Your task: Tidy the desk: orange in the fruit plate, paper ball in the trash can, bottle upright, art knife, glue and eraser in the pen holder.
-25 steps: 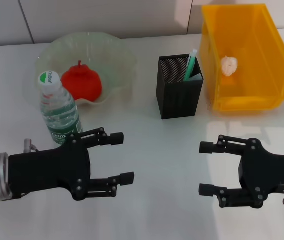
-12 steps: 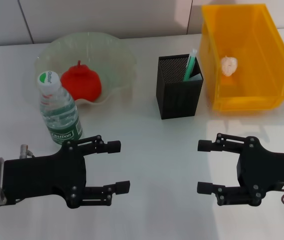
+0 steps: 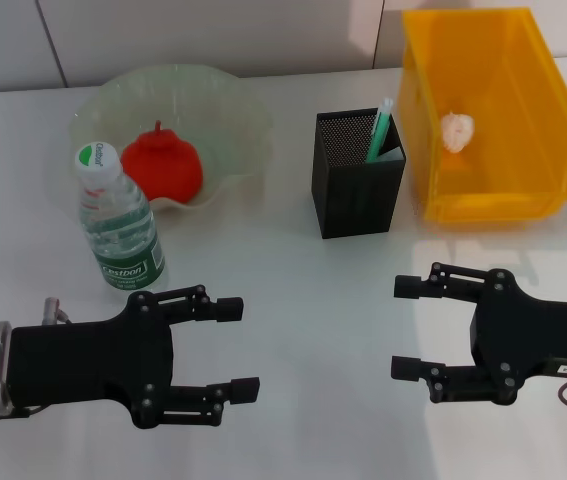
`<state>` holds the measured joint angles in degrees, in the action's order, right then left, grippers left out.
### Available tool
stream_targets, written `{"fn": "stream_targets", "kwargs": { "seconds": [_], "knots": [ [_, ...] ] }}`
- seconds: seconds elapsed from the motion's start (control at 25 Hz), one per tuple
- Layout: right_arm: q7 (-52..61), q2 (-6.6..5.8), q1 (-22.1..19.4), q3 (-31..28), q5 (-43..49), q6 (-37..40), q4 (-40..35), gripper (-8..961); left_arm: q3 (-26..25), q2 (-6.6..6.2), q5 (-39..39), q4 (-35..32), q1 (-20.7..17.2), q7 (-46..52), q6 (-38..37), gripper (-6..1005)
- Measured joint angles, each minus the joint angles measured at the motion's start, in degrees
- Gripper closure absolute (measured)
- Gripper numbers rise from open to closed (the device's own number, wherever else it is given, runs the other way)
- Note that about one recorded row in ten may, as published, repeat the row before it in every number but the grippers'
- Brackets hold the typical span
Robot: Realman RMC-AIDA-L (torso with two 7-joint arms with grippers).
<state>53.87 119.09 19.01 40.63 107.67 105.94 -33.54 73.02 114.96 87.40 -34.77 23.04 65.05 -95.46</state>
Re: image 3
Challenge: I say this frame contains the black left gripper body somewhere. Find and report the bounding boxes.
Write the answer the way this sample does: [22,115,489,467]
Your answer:
[4,290,180,431]

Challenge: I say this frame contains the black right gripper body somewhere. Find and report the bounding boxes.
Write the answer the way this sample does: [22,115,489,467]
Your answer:
[468,268,567,407]

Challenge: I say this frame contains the grey marker pen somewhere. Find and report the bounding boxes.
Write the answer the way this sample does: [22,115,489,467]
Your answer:
[375,143,405,164]

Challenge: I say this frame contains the clear green-label water bottle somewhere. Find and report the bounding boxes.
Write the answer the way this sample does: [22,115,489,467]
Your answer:
[73,141,169,292]

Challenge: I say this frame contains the green retractable pen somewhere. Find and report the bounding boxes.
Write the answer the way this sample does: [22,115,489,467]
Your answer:
[364,96,396,165]

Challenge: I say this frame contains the red-orange toy orange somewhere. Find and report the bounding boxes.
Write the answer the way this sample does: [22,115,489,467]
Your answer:
[120,119,204,204]

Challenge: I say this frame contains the white paper ball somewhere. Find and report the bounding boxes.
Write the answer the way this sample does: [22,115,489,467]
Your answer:
[439,112,477,154]

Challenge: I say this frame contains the black mesh pen holder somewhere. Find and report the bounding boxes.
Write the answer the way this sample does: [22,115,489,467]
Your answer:
[311,110,408,241]

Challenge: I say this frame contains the green glass fruit bowl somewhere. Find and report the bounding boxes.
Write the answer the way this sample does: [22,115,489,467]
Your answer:
[70,62,275,214]

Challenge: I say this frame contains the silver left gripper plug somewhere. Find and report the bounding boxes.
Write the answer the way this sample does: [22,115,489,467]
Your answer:
[41,296,78,326]

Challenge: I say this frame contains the yellow plastic bin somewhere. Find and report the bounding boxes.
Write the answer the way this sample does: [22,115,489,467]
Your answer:
[395,5,567,221]

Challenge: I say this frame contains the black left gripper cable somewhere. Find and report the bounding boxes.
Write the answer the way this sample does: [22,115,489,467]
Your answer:
[0,403,47,420]

